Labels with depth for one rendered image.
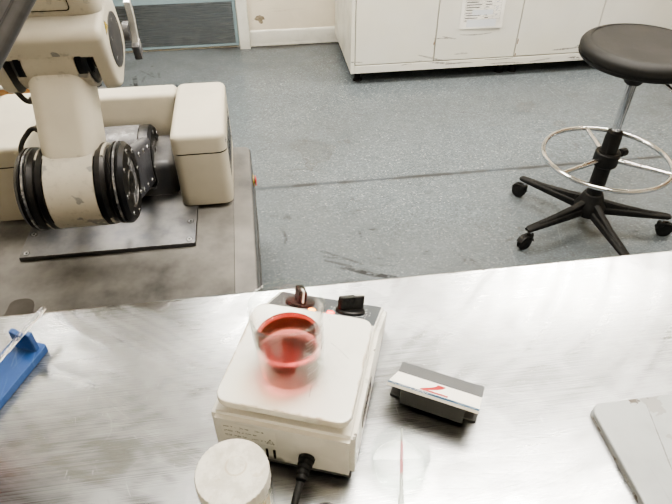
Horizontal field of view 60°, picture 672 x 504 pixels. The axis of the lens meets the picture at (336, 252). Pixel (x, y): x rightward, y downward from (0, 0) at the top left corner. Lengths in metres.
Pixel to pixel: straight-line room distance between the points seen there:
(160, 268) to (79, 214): 0.23
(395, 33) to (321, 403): 2.54
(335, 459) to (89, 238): 1.07
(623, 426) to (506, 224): 1.53
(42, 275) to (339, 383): 1.04
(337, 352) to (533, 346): 0.25
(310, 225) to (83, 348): 1.41
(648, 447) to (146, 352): 0.52
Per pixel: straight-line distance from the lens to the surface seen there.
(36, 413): 0.68
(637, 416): 0.67
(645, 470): 0.63
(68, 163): 1.25
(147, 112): 1.67
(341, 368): 0.53
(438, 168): 2.37
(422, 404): 0.60
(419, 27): 2.95
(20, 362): 0.72
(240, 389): 0.52
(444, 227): 2.06
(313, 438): 0.52
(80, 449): 0.64
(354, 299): 0.62
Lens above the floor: 1.26
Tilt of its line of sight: 41 degrees down
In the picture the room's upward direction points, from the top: straight up
